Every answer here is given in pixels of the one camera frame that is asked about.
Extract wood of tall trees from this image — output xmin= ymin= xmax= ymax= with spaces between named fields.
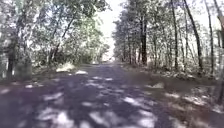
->
xmin=112 ymin=0 xmax=224 ymax=79

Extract wood of green trees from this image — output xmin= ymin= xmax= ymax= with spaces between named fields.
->
xmin=0 ymin=0 xmax=112 ymax=81

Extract grassy verge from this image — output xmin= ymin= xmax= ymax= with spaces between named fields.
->
xmin=0 ymin=61 xmax=89 ymax=84

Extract dark asphalt forest road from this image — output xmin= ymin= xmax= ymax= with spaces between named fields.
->
xmin=0 ymin=61 xmax=183 ymax=128

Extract leaf-strewn dirt verge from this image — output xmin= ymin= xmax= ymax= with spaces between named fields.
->
xmin=121 ymin=63 xmax=224 ymax=128

